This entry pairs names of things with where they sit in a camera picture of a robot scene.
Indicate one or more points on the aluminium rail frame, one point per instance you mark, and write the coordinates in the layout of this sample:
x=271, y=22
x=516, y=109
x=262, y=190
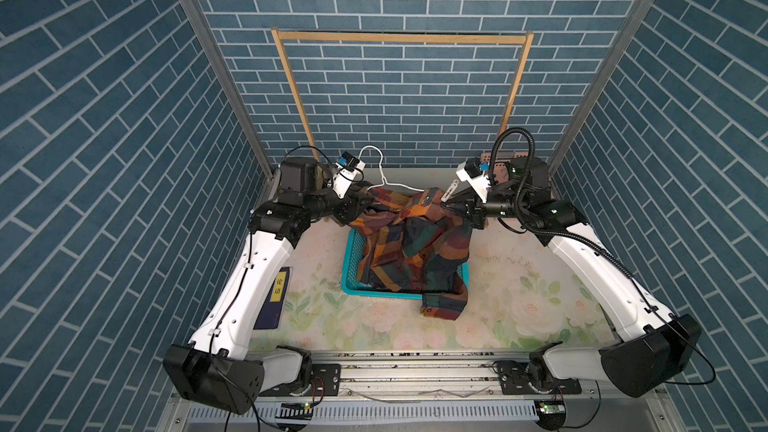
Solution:
x=433, y=391

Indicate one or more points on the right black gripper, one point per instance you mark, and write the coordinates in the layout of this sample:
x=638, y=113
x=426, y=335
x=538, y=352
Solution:
x=470, y=204

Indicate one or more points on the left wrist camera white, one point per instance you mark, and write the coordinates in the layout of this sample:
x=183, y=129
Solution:
x=349, y=170

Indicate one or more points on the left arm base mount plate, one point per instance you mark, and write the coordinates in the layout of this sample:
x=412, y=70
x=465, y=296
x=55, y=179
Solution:
x=312, y=379

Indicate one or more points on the pink plastic basket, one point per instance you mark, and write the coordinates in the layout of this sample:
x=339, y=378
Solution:
x=508, y=161

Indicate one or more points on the plaid long-sleeve shirt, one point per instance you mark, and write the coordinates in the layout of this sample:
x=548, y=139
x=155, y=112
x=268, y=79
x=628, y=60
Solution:
x=414, y=244

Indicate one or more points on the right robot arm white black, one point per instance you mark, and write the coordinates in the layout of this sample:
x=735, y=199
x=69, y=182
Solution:
x=652, y=343

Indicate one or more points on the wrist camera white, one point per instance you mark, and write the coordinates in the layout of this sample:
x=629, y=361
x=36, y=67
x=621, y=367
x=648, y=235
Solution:
x=349, y=170
x=475, y=173

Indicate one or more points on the teal plastic basket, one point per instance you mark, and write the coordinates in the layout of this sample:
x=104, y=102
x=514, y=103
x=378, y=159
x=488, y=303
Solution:
x=354, y=276

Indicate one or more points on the wooden clothes rack frame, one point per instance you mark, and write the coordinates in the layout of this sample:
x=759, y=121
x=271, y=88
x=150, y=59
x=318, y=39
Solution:
x=525, y=42

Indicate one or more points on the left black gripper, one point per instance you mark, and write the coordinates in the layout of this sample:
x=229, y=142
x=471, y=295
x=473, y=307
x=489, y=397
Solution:
x=348, y=210

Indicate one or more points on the white wire hanger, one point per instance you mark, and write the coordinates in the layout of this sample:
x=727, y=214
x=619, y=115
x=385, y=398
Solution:
x=383, y=179

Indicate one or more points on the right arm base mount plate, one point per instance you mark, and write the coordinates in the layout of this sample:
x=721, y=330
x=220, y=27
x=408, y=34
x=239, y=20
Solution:
x=518, y=378

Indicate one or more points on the dark blue book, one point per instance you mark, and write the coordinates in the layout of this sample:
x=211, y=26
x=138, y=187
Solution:
x=271, y=311

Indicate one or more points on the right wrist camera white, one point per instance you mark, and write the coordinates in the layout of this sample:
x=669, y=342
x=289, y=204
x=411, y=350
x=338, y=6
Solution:
x=475, y=173

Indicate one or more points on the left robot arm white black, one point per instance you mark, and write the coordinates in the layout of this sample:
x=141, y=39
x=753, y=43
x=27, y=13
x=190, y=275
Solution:
x=215, y=367

